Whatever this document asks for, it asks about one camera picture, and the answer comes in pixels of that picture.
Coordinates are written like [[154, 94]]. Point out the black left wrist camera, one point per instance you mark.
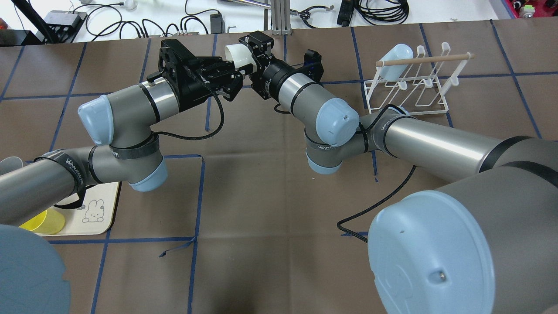
[[173, 50]]

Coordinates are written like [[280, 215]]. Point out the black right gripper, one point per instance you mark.
[[273, 76]]

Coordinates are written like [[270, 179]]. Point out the white wire cup rack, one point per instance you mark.
[[419, 83]]

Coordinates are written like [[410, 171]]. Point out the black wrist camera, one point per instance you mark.
[[173, 50], [312, 65]]

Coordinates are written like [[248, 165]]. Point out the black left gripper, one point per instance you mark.
[[195, 84]]

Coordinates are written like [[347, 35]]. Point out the yellow ikea cup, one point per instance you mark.
[[48, 222]]

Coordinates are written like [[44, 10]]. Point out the aluminium frame post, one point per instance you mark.
[[281, 20]]

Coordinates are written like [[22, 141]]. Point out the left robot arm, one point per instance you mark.
[[125, 149]]

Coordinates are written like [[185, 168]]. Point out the white ikea cup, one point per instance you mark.
[[239, 55]]

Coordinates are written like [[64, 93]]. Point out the black power adapter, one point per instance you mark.
[[217, 23]]

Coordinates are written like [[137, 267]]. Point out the beige cup tray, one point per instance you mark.
[[95, 216]]

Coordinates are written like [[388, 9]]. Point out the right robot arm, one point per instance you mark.
[[472, 229]]

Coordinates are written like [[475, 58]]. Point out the grey ikea cup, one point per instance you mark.
[[10, 164]]

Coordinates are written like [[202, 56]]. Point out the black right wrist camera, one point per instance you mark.
[[312, 65]]

